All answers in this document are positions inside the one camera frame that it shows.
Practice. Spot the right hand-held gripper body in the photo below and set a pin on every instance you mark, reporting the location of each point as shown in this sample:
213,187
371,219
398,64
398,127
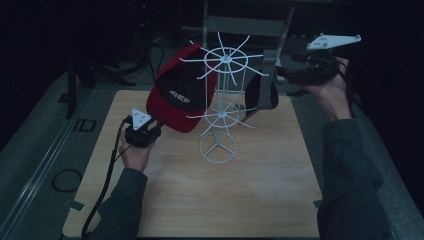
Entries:
316,70

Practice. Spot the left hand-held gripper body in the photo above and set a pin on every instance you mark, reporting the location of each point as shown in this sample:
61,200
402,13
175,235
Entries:
140,133

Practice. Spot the red and black baseball cap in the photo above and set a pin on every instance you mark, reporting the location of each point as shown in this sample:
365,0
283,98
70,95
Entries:
173,115

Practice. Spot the grey visor cap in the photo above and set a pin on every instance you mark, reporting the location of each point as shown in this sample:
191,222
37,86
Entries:
266,96

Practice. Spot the person's left hand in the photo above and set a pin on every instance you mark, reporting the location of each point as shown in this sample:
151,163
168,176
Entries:
135,158

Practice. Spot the person's right hand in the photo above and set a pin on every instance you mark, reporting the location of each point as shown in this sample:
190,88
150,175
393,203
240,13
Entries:
331,96

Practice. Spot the grey tape piece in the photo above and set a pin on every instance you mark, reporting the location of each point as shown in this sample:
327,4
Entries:
77,206
317,203

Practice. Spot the white metal table frame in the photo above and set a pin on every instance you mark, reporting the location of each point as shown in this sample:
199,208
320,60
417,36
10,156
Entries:
246,26

